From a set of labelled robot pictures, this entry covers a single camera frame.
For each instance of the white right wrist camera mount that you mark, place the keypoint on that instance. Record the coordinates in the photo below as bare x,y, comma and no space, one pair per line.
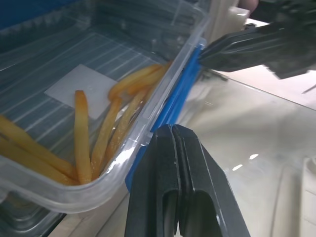
232,17

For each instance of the yellow french fry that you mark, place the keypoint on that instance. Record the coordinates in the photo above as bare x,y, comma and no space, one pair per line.
106,135
133,79
126,123
32,165
29,143
82,138
145,82

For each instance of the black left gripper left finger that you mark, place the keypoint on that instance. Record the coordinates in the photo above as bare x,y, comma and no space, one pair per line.
153,187

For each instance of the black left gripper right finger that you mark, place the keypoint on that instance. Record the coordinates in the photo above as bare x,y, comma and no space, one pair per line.
207,177

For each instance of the clear food container blue clips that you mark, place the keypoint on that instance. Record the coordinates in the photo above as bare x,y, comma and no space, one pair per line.
138,138

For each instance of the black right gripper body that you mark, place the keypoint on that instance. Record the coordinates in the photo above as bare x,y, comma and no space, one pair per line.
293,39

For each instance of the blue box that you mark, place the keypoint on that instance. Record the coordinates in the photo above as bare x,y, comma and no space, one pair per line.
22,12

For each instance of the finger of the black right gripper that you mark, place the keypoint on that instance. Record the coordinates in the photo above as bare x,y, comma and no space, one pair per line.
234,61
237,39

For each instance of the white square sticker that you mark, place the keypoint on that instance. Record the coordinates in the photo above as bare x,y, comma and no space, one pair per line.
81,81

